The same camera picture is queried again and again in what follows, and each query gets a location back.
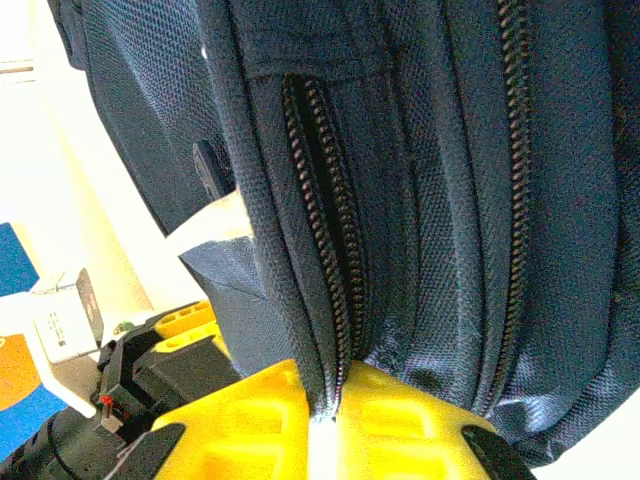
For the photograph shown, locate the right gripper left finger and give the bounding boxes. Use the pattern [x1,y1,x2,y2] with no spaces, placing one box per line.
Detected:
[117,359,314,480]

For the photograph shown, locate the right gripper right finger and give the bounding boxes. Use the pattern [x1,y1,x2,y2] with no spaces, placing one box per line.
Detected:
[335,360,539,480]

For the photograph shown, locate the navy blue backpack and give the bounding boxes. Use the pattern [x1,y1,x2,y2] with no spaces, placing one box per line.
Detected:
[47,0,640,471]

